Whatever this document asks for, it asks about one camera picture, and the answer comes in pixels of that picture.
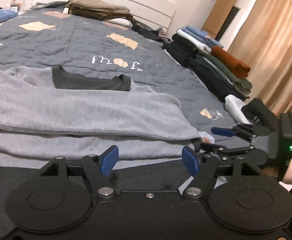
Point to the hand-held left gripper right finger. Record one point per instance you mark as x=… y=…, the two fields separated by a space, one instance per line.
x=191 y=161

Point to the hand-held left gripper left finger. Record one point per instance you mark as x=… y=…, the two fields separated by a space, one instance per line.
x=109 y=160

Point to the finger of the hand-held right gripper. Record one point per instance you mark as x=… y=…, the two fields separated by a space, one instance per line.
x=221 y=131
x=233 y=153

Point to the grey sweatshirt with black trim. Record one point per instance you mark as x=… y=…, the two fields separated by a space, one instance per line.
x=86 y=110

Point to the stack of folded clothes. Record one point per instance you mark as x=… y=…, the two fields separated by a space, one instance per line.
x=206 y=65

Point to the pile of black clothes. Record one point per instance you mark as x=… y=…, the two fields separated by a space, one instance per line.
x=148 y=33

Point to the white folded cloth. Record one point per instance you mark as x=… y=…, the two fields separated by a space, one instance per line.
x=235 y=107

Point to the beige curtain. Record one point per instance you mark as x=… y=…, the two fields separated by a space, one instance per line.
x=273 y=42

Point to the dark framed panel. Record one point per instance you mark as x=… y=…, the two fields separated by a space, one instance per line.
x=229 y=22

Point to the dark grey printed quilt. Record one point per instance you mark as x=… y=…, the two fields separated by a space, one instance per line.
x=86 y=40

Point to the white folded garment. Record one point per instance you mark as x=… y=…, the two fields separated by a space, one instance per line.
x=122 y=22

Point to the dark brown folded garment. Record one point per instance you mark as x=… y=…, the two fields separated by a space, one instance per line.
x=98 y=14

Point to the white bed headboard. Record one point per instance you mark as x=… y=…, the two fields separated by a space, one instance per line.
x=136 y=7

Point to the khaki folded pants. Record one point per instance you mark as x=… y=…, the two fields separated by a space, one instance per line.
x=96 y=3

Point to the dark grey pillow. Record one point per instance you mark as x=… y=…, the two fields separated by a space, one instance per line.
x=51 y=5

